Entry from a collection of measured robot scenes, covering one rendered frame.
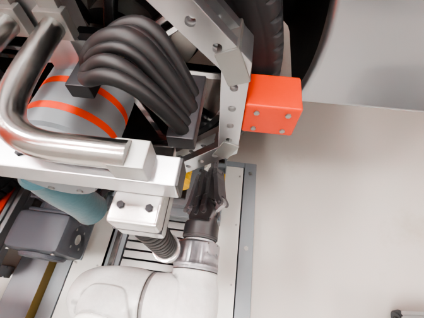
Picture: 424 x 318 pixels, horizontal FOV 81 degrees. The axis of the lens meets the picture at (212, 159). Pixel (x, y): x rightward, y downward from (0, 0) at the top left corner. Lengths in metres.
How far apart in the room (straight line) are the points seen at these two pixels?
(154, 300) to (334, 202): 1.07
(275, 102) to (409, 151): 1.41
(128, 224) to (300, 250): 1.07
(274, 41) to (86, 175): 0.33
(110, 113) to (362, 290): 1.20
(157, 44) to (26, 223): 0.81
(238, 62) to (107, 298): 0.44
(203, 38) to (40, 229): 0.78
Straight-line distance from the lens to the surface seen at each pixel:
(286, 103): 0.42
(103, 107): 0.42
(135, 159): 0.21
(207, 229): 0.52
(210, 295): 0.50
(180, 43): 0.67
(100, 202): 0.75
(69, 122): 0.39
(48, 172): 0.27
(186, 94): 0.26
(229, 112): 0.42
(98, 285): 0.55
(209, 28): 0.32
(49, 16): 0.38
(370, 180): 1.54
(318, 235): 1.31
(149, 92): 0.22
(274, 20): 0.42
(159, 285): 0.51
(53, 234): 0.93
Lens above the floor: 1.18
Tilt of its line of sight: 60 degrees down
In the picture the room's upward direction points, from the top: straight up
